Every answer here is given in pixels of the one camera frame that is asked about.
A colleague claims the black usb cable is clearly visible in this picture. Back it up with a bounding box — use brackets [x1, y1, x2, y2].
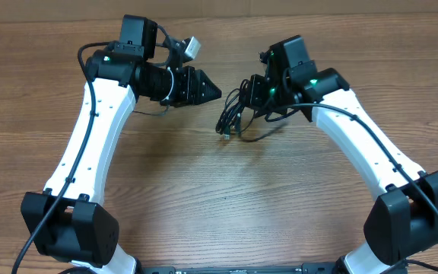
[214, 78, 281, 143]

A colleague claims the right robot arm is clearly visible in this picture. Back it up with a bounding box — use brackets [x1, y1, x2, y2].
[242, 36, 438, 273]

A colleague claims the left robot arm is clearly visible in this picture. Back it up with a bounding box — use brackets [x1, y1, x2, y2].
[21, 15, 221, 273]

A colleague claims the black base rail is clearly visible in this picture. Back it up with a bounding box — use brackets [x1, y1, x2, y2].
[142, 262, 348, 274]

